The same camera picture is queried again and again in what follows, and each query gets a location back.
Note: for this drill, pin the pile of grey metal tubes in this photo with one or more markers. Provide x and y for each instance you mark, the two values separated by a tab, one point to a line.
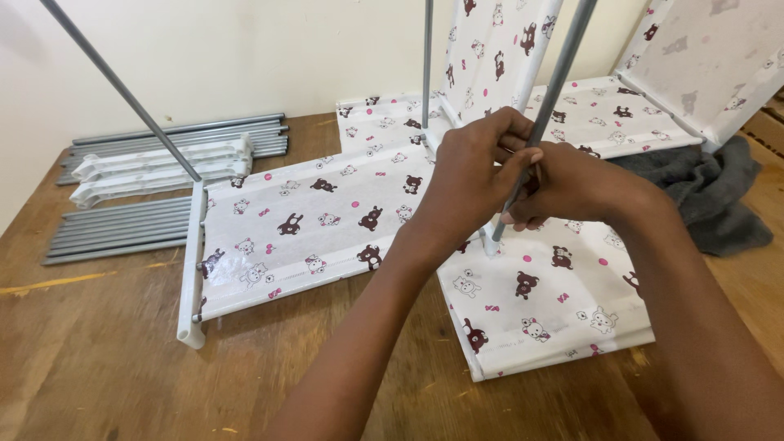
122	230
184	132

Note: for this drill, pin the person's right hand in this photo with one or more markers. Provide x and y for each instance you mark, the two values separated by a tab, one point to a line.
582	184

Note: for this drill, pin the bear print fabric shelf panel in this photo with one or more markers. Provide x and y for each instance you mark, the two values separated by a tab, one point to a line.
551	300
710	61
612	116
490	49
383	122
318	226

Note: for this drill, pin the small white plastic pole socket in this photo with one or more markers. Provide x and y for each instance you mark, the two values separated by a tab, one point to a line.
490	242
436	139

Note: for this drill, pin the brown cardboard box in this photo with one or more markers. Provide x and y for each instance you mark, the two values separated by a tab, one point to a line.
769	125

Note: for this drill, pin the person's right fingers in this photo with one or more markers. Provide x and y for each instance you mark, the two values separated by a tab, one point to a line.
520	211

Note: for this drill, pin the grey cloth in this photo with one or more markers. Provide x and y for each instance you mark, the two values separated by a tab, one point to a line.
710	190

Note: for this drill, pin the grey metal pole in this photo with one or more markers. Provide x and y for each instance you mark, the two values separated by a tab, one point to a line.
566	55
122	86
427	61

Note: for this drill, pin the person's left hand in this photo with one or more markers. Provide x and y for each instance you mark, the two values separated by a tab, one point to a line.
465	177

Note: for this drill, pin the long white plastic connector bar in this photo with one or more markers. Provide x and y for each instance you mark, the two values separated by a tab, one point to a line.
192	263

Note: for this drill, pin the loose white plastic connector bar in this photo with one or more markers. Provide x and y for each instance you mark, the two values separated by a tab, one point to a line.
159	158
153	181

